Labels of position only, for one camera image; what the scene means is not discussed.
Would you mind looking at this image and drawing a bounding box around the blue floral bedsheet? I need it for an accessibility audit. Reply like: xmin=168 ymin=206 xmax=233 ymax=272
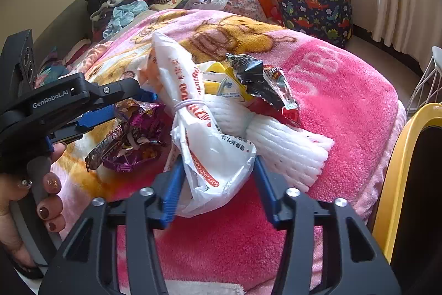
xmin=35 ymin=46 xmax=87 ymax=88

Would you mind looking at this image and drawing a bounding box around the yellow crumpled package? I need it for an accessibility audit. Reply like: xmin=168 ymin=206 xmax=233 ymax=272
xmin=197 ymin=62 xmax=252 ymax=104

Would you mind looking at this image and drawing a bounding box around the white plastic bag red print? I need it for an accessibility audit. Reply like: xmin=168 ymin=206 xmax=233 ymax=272
xmin=136 ymin=32 xmax=258 ymax=218

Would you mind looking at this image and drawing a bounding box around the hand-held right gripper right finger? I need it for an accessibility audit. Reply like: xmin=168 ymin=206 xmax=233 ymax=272
xmin=253 ymin=156 xmax=402 ymax=295

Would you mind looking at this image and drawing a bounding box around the black snack wrapper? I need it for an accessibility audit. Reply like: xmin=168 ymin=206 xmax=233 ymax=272
xmin=226 ymin=53 xmax=287 ymax=111

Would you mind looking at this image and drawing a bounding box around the person's left hand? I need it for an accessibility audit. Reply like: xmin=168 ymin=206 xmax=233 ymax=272
xmin=0 ymin=143 xmax=67 ymax=270

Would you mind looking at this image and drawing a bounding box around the red snack wrapper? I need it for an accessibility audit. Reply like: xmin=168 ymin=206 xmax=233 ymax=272
xmin=249 ymin=65 xmax=301 ymax=126

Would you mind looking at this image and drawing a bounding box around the dinosaur print storage basket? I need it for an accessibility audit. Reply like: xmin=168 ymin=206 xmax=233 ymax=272
xmin=279 ymin=0 xmax=353 ymax=48

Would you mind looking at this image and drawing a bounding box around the purple snack wrapper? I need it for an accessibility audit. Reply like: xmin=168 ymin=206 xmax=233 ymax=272
xmin=104 ymin=99 xmax=173 ymax=174

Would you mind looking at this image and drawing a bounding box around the floral cushion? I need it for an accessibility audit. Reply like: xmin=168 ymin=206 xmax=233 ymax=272
xmin=224 ymin=0 xmax=268 ymax=22

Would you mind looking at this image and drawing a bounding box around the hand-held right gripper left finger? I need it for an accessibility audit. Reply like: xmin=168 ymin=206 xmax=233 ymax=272
xmin=38 ymin=162 xmax=186 ymax=295

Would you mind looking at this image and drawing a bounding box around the yellow trash bin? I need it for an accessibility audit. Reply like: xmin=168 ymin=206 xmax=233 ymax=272
xmin=372 ymin=103 xmax=442 ymax=295

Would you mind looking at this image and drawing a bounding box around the white foam fruit net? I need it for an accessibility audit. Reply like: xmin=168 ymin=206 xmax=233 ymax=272
xmin=204 ymin=96 xmax=335 ymax=194

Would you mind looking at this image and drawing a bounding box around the light blue cloth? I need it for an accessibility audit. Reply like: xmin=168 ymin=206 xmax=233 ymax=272
xmin=104 ymin=1 xmax=150 ymax=38

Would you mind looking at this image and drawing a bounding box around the white wire stool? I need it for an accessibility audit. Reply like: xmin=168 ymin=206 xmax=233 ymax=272
xmin=404 ymin=46 xmax=442 ymax=119

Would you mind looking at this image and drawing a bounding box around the brown snack wrapper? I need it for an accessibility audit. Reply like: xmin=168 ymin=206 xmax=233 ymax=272
xmin=85 ymin=127 xmax=128 ymax=173

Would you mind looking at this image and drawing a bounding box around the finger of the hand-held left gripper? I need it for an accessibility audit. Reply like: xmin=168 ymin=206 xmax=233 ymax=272
xmin=90 ymin=77 xmax=158 ymax=106
xmin=48 ymin=104 xmax=117 ymax=144

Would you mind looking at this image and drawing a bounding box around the pink printed blanket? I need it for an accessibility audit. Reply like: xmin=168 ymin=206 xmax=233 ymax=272
xmin=35 ymin=9 xmax=408 ymax=295

